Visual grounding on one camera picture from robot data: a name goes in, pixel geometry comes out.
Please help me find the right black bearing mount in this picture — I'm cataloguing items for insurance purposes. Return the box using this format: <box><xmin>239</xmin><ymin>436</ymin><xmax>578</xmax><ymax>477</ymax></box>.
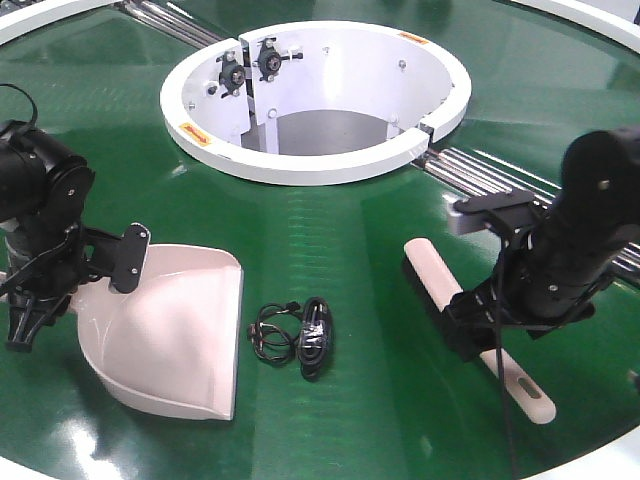
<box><xmin>254</xmin><ymin>37</ymin><xmax>304</xmax><ymax>82</ymax></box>

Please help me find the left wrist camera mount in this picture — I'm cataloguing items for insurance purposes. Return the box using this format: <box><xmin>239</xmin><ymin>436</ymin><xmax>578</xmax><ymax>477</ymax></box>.
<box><xmin>85</xmin><ymin>223</ymin><xmax>151</xmax><ymax>294</ymax></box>

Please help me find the steel roller strip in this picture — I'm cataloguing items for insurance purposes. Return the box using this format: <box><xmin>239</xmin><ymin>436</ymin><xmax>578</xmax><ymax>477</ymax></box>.
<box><xmin>412</xmin><ymin>147</ymin><xmax>640</xmax><ymax>281</ymax></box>
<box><xmin>117</xmin><ymin>1</ymin><xmax>224</xmax><ymax>49</ymax></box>

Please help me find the black bearing mount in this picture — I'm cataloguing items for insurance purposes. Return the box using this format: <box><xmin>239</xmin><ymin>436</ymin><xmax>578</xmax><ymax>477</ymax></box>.
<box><xmin>254</xmin><ymin>37</ymin><xmax>304</xmax><ymax>82</ymax></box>
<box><xmin>216</xmin><ymin>50</ymin><xmax>246</xmax><ymax>98</ymax></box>

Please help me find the orange warning label front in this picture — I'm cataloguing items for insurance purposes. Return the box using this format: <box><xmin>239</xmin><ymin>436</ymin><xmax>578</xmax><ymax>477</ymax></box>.
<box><xmin>180</xmin><ymin>122</ymin><xmax>211</xmax><ymax>147</ymax></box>

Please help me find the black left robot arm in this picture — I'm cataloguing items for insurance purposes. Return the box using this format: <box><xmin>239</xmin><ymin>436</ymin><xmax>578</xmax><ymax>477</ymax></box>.
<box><xmin>1</xmin><ymin>120</ymin><xmax>95</xmax><ymax>352</ymax></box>

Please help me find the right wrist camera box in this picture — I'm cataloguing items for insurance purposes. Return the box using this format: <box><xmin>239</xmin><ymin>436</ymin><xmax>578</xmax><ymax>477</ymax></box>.
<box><xmin>446</xmin><ymin>188</ymin><xmax>543</xmax><ymax>239</ymax></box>

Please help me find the right steel roller strip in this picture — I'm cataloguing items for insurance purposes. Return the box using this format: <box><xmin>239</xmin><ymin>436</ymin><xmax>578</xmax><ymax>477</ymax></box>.
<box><xmin>412</xmin><ymin>147</ymin><xmax>640</xmax><ymax>281</ymax></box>

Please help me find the white outer rim right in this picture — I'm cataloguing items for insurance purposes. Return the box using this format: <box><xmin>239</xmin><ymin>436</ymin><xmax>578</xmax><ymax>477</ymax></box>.
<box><xmin>514</xmin><ymin>0</ymin><xmax>639</xmax><ymax>54</ymax></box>

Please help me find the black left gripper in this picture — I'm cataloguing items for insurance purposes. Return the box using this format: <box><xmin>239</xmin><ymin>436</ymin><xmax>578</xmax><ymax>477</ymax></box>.
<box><xmin>1</xmin><ymin>224</ymin><xmax>88</xmax><ymax>353</ymax></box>

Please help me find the thin black wire coil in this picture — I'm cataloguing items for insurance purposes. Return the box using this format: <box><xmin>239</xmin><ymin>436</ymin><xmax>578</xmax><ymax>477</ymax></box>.
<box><xmin>246</xmin><ymin>301</ymin><xmax>301</xmax><ymax>366</ymax></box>

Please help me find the white rim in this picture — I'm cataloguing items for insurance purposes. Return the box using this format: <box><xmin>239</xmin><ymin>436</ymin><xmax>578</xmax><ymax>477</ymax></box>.
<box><xmin>0</xmin><ymin>0</ymin><xmax>114</xmax><ymax>45</ymax></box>
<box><xmin>0</xmin><ymin>456</ymin><xmax>35</xmax><ymax>480</ymax></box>
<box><xmin>514</xmin><ymin>0</ymin><xmax>639</xmax><ymax>54</ymax></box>

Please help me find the pink plastic dustpan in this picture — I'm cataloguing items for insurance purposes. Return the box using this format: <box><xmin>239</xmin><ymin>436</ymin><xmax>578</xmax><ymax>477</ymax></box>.
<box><xmin>70</xmin><ymin>244</ymin><xmax>243</xmax><ymax>420</ymax></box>

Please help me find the left black bearing mount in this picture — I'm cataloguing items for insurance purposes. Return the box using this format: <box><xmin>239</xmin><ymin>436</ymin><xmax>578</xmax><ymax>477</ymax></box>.
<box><xmin>216</xmin><ymin>50</ymin><xmax>246</xmax><ymax>98</ymax></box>

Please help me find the orange warning label back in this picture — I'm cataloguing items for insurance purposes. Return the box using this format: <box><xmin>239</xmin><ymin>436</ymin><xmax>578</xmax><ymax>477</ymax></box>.
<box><xmin>398</xmin><ymin>31</ymin><xmax>429</xmax><ymax>45</ymax></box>

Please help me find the white central ring housing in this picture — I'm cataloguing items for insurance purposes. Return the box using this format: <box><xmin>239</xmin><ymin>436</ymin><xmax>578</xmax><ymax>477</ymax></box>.
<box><xmin>159</xmin><ymin>21</ymin><xmax>472</xmax><ymax>186</ymax></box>

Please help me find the green conveyor belt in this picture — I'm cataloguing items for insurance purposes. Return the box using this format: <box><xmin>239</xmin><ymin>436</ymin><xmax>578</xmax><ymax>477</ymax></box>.
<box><xmin>1</xmin><ymin>1</ymin><xmax>639</xmax><ymax>479</ymax></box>

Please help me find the left steel roller strip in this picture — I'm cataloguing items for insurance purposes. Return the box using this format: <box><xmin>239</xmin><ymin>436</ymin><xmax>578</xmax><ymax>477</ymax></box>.
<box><xmin>117</xmin><ymin>1</ymin><xmax>224</xmax><ymax>49</ymax></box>

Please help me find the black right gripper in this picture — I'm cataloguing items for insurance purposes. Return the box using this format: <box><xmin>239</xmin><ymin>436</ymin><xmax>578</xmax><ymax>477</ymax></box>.
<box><xmin>443</xmin><ymin>279</ymin><xmax>595</xmax><ymax>361</ymax></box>

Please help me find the orange warning label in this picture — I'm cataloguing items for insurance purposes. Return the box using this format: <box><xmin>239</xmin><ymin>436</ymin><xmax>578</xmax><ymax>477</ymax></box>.
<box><xmin>180</xmin><ymin>122</ymin><xmax>211</xmax><ymax>147</ymax></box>
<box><xmin>398</xmin><ymin>31</ymin><xmax>429</xmax><ymax>45</ymax></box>

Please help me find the white outer rim left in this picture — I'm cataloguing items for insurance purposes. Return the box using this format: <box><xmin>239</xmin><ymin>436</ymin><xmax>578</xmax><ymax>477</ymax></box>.
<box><xmin>0</xmin><ymin>0</ymin><xmax>114</xmax><ymax>45</ymax></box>

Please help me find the white outer rim bottom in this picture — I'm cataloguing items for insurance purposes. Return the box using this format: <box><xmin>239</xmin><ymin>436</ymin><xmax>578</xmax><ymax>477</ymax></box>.
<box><xmin>0</xmin><ymin>456</ymin><xmax>35</xmax><ymax>480</ymax></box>

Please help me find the black USB cable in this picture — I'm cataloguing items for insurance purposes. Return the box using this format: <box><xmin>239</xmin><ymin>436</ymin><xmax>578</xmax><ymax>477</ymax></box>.
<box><xmin>296</xmin><ymin>296</ymin><xmax>335</xmax><ymax>382</ymax></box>

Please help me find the pink hand brush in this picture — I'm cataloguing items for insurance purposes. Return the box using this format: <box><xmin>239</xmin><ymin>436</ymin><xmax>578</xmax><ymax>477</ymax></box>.
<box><xmin>404</xmin><ymin>238</ymin><xmax>556</xmax><ymax>424</ymax></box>

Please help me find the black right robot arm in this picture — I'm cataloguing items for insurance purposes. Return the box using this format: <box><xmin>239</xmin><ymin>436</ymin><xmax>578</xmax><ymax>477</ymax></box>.
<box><xmin>440</xmin><ymin>126</ymin><xmax>639</xmax><ymax>361</ymax></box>

